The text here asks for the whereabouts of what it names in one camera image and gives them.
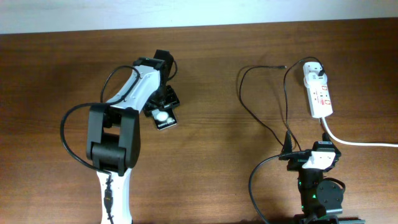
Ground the black smartphone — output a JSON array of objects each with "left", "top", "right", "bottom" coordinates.
[{"left": 152, "top": 108, "right": 177, "bottom": 131}]

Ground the black charger cable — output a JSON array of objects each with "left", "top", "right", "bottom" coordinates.
[{"left": 238, "top": 56, "right": 326, "bottom": 152}]

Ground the white power strip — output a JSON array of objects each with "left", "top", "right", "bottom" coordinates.
[{"left": 302, "top": 61, "right": 334, "bottom": 119}]

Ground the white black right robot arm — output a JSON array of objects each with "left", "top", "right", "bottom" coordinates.
[{"left": 280, "top": 131, "right": 366, "bottom": 224}]

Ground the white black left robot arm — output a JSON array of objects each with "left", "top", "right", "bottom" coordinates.
[{"left": 86, "top": 54, "right": 180, "bottom": 223}]

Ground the white charger plug adapter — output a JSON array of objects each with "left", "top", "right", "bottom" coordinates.
[{"left": 303, "top": 62, "right": 328, "bottom": 88}]

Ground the white power strip cord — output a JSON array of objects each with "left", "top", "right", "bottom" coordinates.
[{"left": 319, "top": 116, "right": 398, "bottom": 148}]

